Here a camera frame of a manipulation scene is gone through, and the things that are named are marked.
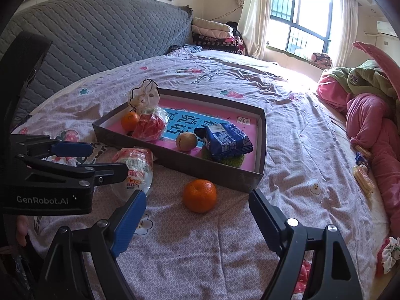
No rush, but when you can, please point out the red white egg toy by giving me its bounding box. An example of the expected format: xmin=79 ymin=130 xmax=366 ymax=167
xmin=112 ymin=148 xmax=153 ymax=202
xmin=132 ymin=106 xmax=169 ymax=142

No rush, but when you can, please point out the orange tangerine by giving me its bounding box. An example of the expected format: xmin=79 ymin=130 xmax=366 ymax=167
xmin=182 ymin=179 xmax=217 ymax=213
xmin=121 ymin=111 xmax=140 ymax=132

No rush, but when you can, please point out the peeled tan citrus fruit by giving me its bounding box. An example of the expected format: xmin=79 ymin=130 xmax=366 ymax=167
xmin=175 ymin=132 xmax=198 ymax=152

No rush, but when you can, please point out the blue snack packet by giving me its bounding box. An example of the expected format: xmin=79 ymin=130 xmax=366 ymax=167
xmin=202 ymin=122 xmax=254 ymax=161

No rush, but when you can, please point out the green fuzzy scrunchie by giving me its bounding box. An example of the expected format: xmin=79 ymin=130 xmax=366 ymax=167
xmin=200 ymin=147 xmax=245 ymax=168

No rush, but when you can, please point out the person's hand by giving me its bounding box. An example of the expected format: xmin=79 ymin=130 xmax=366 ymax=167
xmin=15 ymin=215 xmax=29 ymax=247

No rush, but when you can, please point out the white floral scrunchie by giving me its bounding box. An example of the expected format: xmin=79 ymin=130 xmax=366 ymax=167
xmin=375 ymin=236 xmax=400 ymax=276

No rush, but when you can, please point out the wrapped biscuit pack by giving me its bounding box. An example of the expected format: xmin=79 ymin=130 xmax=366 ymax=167
xmin=352 ymin=164 xmax=375 ymax=197

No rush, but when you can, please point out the small blue snack wrapper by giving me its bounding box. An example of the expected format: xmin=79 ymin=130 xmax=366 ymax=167
xmin=355 ymin=152 xmax=370 ymax=170

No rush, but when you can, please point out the grey quilted headboard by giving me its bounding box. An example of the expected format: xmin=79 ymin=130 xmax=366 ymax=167
xmin=1 ymin=0 xmax=193 ymax=126

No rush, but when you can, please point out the pink floral bed sheet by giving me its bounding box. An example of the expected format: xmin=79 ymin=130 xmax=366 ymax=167
xmin=17 ymin=51 xmax=389 ymax=299

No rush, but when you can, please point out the dark cardboard box lid tray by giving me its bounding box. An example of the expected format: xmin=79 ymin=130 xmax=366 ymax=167
xmin=93 ymin=87 xmax=267 ymax=192

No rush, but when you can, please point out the pink blue Chinese book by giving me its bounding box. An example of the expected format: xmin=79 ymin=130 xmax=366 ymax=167
xmin=106 ymin=97 xmax=262 ymax=173

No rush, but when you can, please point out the pink crumpled duvet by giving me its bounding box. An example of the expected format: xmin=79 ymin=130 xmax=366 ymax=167
xmin=316 ymin=74 xmax=400 ymax=238

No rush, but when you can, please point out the dark folded clothing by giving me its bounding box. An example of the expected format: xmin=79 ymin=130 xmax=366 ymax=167
xmin=166 ymin=44 xmax=202 ymax=54

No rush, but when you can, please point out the folded blankets stack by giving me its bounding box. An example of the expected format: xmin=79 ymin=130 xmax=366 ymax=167
xmin=191 ymin=18 xmax=247 ymax=55

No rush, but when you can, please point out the green blanket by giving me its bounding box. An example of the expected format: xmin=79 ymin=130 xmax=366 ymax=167
xmin=323 ymin=60 xmax=399 ymax=125

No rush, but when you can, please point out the pink round cushion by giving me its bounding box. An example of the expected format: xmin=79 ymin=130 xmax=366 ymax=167
xmin=352 ymin=41 xmax=400 ymax=97

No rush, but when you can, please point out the patterned pillow on windowsill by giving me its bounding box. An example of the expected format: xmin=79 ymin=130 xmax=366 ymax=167
xmin=310 ymin=52 xmax=332 ymax=70

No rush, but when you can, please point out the cream curtain left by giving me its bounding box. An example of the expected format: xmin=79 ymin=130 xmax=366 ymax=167
xmin=236 ymin=0 xmax=271 ymax=60

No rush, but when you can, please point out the cream curtain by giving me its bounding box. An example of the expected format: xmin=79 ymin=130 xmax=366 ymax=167
xmin=332 ymin=0 xmax=359 ymax=67
xmin=236 ymin=0 xmax=271 ymax=60

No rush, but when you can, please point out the white air conditioner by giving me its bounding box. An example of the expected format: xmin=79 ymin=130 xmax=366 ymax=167
xmin=376 ymin=21 xmax=397 ymax=37

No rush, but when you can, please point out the cream curtain right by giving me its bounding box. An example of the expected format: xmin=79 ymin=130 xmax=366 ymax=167
xmin=332 ymin=0 xmax=359 ymax=67

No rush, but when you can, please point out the window with dark frame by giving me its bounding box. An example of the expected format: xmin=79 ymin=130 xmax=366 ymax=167
xmin=268 ymin=0 xmax=335 ymax=57

